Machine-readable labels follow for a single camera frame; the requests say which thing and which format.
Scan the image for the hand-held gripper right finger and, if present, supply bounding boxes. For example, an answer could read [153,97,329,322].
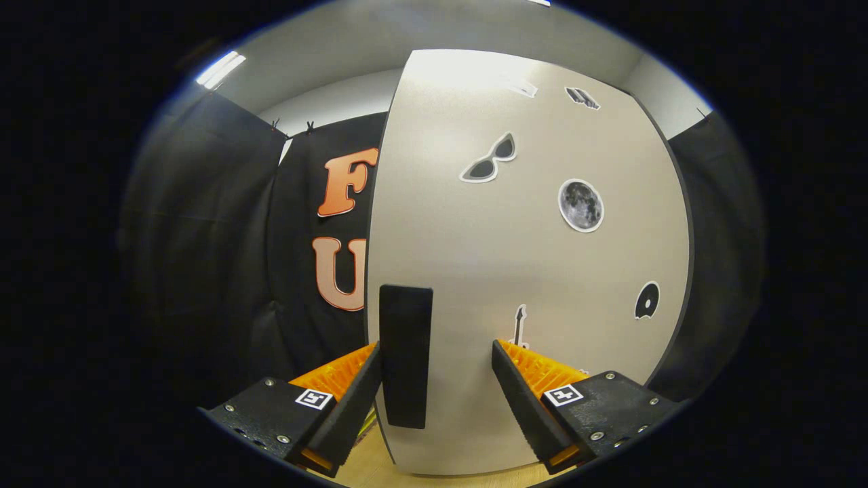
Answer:
[492,339,682,474]

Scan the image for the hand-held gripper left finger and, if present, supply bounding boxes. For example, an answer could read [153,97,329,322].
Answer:
[203,342,384,477]

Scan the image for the black door handle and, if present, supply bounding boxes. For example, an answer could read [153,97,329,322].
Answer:
[378,284,434,430]

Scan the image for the beige shoe cabinet door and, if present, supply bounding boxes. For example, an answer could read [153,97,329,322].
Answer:
[366,49,692,475]

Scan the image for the dark grey shoe cabinet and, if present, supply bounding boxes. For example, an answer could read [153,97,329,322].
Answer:
[364,49,696,475]

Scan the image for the black backdrop cloth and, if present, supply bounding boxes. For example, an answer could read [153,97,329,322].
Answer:
[119,88,767,407]

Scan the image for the ceiling tube light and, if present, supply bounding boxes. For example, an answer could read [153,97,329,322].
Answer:
[196,51,247,91]

